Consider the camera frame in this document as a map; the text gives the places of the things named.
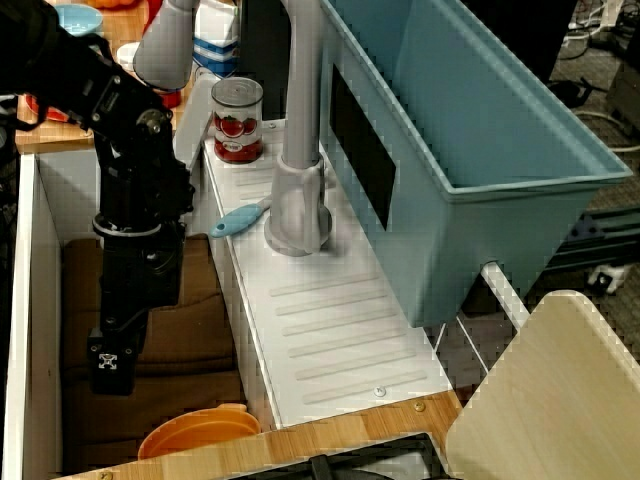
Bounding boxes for teal plastic bin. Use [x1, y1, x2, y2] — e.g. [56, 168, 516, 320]
[319, 0, 634, 329]

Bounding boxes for orange plastic pot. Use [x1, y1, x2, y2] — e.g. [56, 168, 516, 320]
[138, 403, 262, 462]

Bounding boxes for blue handled utensil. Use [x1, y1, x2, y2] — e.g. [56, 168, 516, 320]
[208, 196, 274, 239]

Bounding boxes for white cable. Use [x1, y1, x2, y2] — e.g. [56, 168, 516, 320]
[574, 108, 640, 154]

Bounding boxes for orange red plate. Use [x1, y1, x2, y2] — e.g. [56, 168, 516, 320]
[24, 93, 72, 124]

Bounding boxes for black toy stove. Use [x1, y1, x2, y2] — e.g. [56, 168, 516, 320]
[259, 431, 451, 480]

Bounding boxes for light plywood board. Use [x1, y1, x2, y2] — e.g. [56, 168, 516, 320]
[444, 289, 640, 480]

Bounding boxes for aluminium extrusion frame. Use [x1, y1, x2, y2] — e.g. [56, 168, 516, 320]
[554, 208, 640, 274]

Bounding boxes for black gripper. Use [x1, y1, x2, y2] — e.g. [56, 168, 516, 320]
[87, 225, 186, 397]

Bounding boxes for white wire rack legs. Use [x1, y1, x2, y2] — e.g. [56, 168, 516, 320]
[433, 261, 532, 376]

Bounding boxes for light blue bowl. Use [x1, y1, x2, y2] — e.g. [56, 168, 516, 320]
[55, 4, 104, 37]

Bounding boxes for white toy sink unit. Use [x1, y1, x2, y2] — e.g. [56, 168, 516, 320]
[3, 74, 464, 480]

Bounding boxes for grey toy faucet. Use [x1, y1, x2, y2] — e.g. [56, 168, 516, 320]
[133, 0, 337, 259]

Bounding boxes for milk carton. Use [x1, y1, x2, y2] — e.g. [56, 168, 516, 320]
[192, 0, 242, 79]

